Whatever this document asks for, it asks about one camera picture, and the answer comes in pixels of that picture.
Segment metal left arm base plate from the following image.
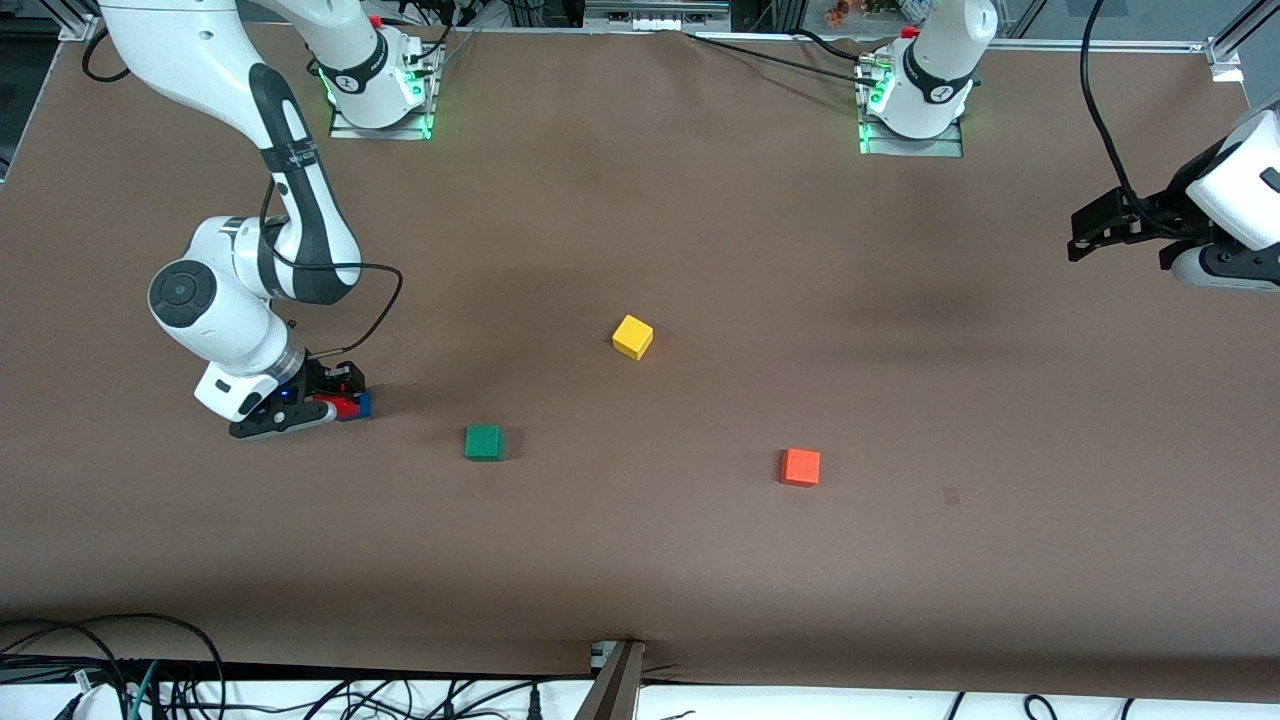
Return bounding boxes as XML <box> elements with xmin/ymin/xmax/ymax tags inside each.
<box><xmin>857</xmin><ymin>108</ymin><xmax>967</xmax><ymax>159</ymax></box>

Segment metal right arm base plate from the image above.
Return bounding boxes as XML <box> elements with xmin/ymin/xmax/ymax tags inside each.
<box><xmin>328</xmin><ymin>40</ymin><xmax>443</xmax><ymax>142</ymax></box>

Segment black looped floor cable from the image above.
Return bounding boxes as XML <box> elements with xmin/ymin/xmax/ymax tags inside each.
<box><xmin>0</xmin><ymin>612</ymin><xmax>228</xmax><ymax>720</ymax></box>

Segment green floor cable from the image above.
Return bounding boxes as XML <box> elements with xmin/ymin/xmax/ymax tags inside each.
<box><xmin>127</xmin><ymin>658</ymin><xmax>163</xmax><ymax>720</ymax></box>

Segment aluminium camera post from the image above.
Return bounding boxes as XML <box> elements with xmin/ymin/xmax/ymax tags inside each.
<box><xmin>575</xmin><ymin>638</ymin><xmax>647</xmax><ymax>720</ymax></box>

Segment grey power strip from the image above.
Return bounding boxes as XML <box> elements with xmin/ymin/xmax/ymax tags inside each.
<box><xmin>583</xmin><ymin>0</ymin><xmax>733</xmax><ymax>34</ymax></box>

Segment small colourful figurines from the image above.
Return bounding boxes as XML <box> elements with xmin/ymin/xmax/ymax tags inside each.
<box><xmin>824</xmin><ymin>0</ymin><xmax>933</xmax><ymax>25</ymax></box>

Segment yellow wooden block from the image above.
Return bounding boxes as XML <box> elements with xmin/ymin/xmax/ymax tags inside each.
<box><xmin>611</xmin><ymin>314</ymin><xmax>655</xmax><ymax>362</ymax></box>

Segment aluminium corner bracket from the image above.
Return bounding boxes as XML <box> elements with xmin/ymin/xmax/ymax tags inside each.
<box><xmin>1204</xmin><ymin>0</ymin><xmax>1280</xmax><ymax>84</ymax></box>
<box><xmin>55</xmin><ymin>0</ymin><xmax>103</xmax><ymax>43</ymax></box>

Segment black base cable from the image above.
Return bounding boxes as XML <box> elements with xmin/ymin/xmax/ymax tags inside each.
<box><xmin>686</xmin><ymin>34</ymin><xmax>873</xmax><ymax>85</ymax></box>
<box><xmin>396</xmin><ymin>0</ymin><xmax>483</xmax><ymax>77</ymax></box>
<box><xmin>794</xmin><ymin>27</ymin><xmax>869</xmax><ymax>65</ymax></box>

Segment brown table cover sheet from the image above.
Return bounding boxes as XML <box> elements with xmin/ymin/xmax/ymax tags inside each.
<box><xmin>0</xmin><ymin>18</ymin><xmax>1280</xmax><ymax>703</ymax></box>

